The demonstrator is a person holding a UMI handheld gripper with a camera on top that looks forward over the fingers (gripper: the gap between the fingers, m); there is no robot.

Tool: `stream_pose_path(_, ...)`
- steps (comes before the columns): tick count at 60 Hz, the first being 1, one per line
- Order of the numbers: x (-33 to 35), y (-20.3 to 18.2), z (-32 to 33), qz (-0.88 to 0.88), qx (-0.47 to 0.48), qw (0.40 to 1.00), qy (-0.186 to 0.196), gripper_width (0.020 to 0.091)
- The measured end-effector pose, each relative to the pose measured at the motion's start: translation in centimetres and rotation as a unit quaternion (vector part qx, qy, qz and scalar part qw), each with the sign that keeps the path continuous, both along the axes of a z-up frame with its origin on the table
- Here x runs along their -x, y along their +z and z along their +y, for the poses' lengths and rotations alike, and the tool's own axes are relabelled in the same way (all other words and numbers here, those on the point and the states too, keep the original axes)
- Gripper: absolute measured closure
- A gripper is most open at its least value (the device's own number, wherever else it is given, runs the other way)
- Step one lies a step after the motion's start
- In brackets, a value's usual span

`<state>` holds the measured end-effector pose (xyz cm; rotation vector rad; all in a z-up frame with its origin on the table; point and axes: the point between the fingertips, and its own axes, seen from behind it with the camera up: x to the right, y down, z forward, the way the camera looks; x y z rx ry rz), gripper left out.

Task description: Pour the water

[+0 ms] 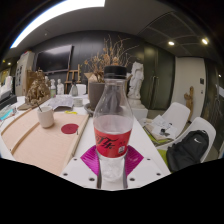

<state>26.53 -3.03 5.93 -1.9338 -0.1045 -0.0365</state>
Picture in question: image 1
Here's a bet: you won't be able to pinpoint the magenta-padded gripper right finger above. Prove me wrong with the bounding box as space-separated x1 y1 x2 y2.
123 144 164 190

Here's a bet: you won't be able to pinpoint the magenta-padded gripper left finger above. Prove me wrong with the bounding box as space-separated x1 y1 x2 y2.
60 144 102 190

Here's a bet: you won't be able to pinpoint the clear red-label drink bottle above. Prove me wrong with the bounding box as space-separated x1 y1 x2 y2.
92 65 135 183

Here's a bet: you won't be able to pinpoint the flat round red coaster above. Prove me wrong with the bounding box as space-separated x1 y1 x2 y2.
60 123 80 135

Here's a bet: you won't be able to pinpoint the tan canvas table mat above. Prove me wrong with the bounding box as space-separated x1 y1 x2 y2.
0 107 90 177

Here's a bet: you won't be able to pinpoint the papers on chair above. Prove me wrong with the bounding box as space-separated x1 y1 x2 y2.
144 114 179 141

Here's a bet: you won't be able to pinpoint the black backpack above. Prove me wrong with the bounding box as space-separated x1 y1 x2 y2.
165 129 210 173

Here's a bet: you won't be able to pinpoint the grey plant pot saucer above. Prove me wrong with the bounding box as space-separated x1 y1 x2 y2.
83 102 98 118

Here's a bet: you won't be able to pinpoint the white ceramic mug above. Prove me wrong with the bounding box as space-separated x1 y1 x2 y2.
36 105 55 129

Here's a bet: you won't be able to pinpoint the white chair with papers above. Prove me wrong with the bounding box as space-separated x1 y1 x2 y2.
143 101 192 141

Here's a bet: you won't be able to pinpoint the small white cup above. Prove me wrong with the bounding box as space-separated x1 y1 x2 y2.
73 96 84 108

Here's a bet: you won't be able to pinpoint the white chair under backpack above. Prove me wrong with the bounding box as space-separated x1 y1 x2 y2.
156 116 217 173

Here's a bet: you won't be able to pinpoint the metal stirrer in mug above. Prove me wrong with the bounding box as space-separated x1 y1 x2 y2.
35 102 44 114

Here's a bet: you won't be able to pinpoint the grey pot with dried plant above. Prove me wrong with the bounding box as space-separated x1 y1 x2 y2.
83 34 141 111

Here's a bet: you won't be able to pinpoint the grey spray bottle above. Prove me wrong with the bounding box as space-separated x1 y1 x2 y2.
69 79 79 98

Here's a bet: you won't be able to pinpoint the white chair behind table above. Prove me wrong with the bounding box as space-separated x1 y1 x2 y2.
71 83 88 98

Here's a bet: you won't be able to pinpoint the green-tinted plastic bottle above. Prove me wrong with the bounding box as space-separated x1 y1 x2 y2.
49 78 57 99

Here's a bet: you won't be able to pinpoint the white plaster bust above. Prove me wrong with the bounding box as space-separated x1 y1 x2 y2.
56 78 65 96

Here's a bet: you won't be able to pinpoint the tall white plaster statue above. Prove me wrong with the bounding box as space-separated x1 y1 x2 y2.
127 61 149 123

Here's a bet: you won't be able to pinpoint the colourful painted sheet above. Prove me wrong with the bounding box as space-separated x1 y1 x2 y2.
0 104 18 123

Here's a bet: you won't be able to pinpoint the wooden easel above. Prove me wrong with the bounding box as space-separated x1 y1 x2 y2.
64 64 82 94

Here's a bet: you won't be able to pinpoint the stack of white canvases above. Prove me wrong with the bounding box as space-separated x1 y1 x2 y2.
0 75 14 98

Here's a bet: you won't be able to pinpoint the white cabinet with posters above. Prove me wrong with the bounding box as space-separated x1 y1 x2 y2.
14 50 36 98

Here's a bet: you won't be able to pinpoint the wooden figure by wall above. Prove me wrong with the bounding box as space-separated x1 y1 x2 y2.
183 85 195 121

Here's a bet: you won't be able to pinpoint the black wall screen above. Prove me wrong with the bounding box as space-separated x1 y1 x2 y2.
35 44 74 74

